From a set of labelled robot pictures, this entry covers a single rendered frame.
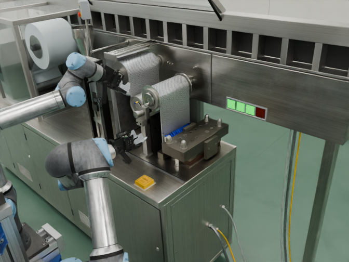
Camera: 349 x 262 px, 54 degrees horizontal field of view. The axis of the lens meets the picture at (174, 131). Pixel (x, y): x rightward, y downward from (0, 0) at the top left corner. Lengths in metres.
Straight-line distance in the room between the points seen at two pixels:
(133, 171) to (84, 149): 0.67
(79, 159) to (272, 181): 2.36
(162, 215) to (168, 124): 0.50
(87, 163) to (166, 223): 0.68
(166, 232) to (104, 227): 0.63
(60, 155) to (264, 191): 2.26
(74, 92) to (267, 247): 1.88
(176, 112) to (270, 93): 0.53
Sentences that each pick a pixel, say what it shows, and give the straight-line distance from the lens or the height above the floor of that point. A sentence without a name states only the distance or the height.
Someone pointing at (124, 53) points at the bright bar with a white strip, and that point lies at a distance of 1.98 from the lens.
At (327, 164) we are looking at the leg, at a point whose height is 0.91.
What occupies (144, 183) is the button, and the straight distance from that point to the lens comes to 1.74.
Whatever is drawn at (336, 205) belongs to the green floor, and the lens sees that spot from 3.21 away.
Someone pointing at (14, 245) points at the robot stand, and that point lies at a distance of 1.34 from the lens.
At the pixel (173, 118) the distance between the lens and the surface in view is 1.92.
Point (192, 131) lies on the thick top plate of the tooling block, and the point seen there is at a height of 1.03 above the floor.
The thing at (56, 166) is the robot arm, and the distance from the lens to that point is 1.28.
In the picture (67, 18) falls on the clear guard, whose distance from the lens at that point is 2.62.
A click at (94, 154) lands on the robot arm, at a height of 1.33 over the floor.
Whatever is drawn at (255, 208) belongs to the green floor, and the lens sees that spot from 3.01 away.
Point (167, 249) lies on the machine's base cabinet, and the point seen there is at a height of 0.56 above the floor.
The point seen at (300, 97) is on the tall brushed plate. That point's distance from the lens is 1.70.
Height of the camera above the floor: 1.97
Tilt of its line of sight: 29 degrees down
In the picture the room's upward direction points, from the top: 3 degrees counter-clockwise
